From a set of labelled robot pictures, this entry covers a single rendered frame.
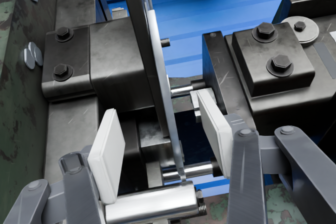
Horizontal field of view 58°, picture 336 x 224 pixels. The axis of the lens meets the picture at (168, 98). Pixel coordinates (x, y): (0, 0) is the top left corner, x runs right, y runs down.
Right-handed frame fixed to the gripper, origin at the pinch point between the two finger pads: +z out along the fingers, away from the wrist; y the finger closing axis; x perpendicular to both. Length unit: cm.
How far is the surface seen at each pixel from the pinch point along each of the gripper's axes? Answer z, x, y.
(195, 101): 27.7, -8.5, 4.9
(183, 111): 48, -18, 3
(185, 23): 207, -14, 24
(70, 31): 21.1, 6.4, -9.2
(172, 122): 7.5, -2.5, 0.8
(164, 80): 7.4, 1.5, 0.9
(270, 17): 196, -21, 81
